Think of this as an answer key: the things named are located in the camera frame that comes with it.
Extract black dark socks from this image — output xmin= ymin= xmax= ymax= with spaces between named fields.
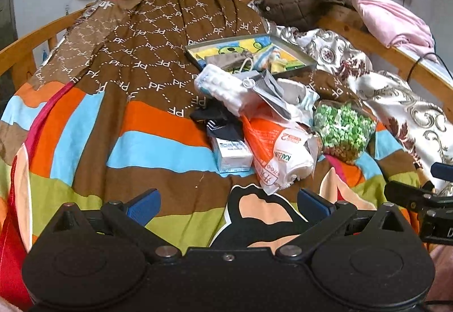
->
xmin=190 ymin=105 xmax=244 ymax=142

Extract white patterned baby cloth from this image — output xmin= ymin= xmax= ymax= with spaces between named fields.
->
xmin=194 ymin=64 xmax=262 ymax=117

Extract beige striped socks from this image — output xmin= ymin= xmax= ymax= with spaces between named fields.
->
xmin=252 ymin=45 xmax=307 ymax=74

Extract grey face mask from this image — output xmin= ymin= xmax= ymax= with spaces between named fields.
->
xmin=205 ymin=53 xmax=253 ymax=73

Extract white floral satin quilt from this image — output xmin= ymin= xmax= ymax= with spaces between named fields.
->
xmin=262 ymin=19 xmax=452 ymax=196

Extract orange white plastic bag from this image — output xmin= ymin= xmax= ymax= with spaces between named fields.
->
xmin=241 ymin=116 xmax=319 ymax=195

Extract bag of green peas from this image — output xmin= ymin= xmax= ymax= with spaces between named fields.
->
xmin=313 ymin=100 xmax=377 ymax=165

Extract white blue tissue box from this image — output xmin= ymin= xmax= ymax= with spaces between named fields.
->
xmin=210 ymin=137 xmax=253 ymax=174

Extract brown colourful striped blanket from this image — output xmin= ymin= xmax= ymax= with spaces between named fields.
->
xmin=0 ymin=0 xmax=433 ymax=311

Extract pink folded blanket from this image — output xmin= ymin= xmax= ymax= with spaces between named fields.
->
xmin=352 ymin=0 xmax=435 ymax=56

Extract metal tray with drawing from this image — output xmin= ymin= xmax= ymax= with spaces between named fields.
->
xmin=185 ymin=34 xmax=316 ymax=78

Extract dark wooden door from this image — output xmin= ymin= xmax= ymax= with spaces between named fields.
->
xmin=0 ymin=0 xmax=18 ymax=113

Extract black cable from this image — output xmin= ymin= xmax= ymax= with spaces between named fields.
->
xmin=405 ymin=51 xmax=453 ymax=84

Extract wooden bed rail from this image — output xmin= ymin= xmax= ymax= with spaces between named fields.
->
xmin=0 ymin=0 xmax=453 ymax=111

